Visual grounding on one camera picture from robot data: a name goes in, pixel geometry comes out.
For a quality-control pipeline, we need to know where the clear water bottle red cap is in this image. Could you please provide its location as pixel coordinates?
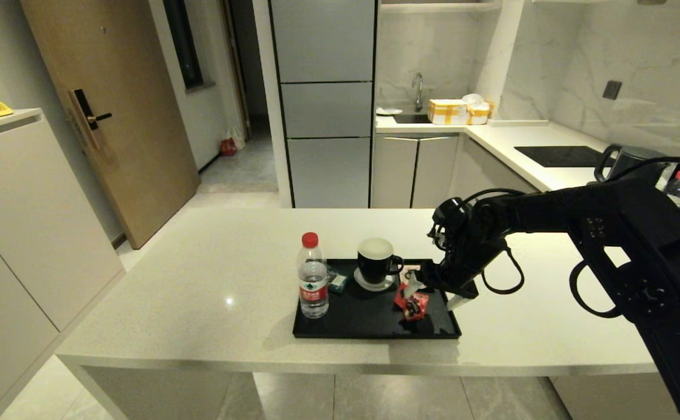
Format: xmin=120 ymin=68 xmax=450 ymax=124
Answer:
xmin=297 ymin=232 xmax=329 ymax=319
xmin=664 ymin=170 xmax=680 ymax=208

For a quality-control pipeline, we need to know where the teal tea bag packet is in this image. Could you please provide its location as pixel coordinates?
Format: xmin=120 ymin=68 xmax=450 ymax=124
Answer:
xmin=326 ymin=268 xmax=349 ymax=294

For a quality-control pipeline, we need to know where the black electric kettle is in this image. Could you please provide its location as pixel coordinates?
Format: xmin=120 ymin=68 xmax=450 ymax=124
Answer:
xmin=594 ymin=145 xmax=667 ymax=184

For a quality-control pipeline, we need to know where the white round saucer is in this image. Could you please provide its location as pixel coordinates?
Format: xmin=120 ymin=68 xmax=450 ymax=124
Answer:
xmin=353 ymin=267 xmax=395 ymax=292

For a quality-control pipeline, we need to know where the black mug white inside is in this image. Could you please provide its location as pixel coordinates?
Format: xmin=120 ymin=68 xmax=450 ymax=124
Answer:
xmin=356 ymin=237 xmax=404 ymax=285

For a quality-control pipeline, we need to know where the black rectangular serving tray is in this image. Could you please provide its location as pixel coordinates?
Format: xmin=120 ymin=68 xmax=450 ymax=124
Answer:
xmin=292 ymin=258 xmax=462 ymax=340

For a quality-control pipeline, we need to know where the grey cabinet door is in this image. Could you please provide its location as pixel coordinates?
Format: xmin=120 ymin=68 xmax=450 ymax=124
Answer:
xmin=372 ymin=135 xmax=419 ymax=209
xmin=411 ymin=135 xmax=460 ymax=209

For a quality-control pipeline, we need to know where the grey drawer cabinet front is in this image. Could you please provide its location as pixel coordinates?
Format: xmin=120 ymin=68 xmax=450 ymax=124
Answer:
xmin=448 ymin=138 xmax=545 ymax=209

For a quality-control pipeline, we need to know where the black induction cooktop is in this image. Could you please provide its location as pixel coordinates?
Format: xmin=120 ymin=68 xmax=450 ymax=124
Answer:
xmin=515 ymin=146 xmax=609 ymax=168

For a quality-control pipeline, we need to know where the small yellow taped box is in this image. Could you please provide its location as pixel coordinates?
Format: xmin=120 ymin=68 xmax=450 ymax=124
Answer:
xmin=466 ymin=102 xmax=492 ymax=125

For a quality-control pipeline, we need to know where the large yellow taped box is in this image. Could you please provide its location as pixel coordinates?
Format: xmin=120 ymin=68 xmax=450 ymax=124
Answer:
xmin=428 ymin=99 xmax=469 ymax=125

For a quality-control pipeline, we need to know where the grey tall refrigerator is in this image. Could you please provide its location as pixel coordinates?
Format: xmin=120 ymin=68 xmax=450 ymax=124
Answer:
xmin=268 ymin=0 xmax=378 ymax=209

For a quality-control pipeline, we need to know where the brown wooden door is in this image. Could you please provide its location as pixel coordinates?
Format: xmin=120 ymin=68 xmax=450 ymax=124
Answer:
xmin=20 ymin=0 xmax=201 ymax=250

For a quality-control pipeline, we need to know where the white shoe cabinet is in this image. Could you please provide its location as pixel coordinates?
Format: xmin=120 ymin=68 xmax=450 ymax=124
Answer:
xmin=0 ymin=108 xmax=125 ymax=420

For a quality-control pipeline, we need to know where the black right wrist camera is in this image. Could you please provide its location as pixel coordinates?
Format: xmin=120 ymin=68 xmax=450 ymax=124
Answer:
xmin=432 ymin=198 xmax=473 ymax=247

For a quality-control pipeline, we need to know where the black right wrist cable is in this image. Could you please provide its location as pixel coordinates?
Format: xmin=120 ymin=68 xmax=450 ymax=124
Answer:
xmin=481 ymin=248 xmax=525 ymax=295

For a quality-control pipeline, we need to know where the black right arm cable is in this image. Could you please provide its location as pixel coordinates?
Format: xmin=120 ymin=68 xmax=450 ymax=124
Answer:
xmin=569 ymin=260 xmax=623 ymax=319

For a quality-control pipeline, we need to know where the dark narrow wall panel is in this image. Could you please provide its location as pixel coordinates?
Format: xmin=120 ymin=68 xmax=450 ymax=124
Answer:
xmin=163 ymin=0 xmax=205 ymax=91

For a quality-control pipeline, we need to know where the black door lock handle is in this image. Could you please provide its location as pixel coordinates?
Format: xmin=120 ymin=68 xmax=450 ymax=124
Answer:
xmin=68 ymin=89 xmax=113 ymax=149

